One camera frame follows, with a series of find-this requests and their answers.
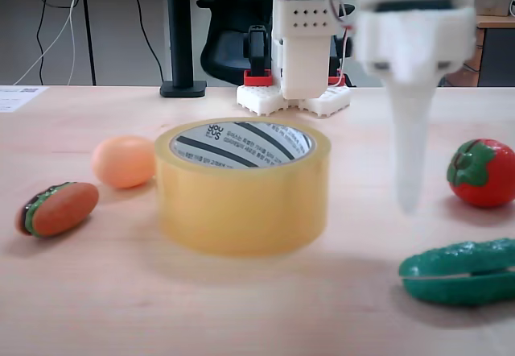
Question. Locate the red table clamp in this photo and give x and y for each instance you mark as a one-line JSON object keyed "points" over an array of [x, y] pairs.
{"points": [[257, 62], [337, 81]]}

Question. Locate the clear packing tape roll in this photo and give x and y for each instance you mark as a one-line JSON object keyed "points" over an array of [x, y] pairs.
{"points": [[241, 211]]}

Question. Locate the beige toy egg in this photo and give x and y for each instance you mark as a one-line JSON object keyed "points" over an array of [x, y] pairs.
{"points": [[120, 162]]}

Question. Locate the white printed paper sheet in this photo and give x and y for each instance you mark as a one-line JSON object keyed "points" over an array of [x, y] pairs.
{"points": [[16, 96]]}

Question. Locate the green toy cucumber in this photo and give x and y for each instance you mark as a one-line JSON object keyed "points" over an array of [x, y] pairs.
{"points": [[450, 287]]}

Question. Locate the black desk leg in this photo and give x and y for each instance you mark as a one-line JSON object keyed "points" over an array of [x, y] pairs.
{"points": [[89, 38]]}

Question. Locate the black office chair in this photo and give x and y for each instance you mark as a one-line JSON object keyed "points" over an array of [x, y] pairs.
{"points": [[225, 50]]}

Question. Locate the red toy tomato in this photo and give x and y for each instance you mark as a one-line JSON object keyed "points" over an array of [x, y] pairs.
{"points": [[483, 187]]}

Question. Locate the black pole with base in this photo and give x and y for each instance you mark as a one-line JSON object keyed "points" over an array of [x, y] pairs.
{"points": [[179, 30]]}

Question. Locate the toy hamburger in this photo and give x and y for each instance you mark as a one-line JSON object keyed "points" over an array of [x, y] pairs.
{"points": [[60, 211]]}

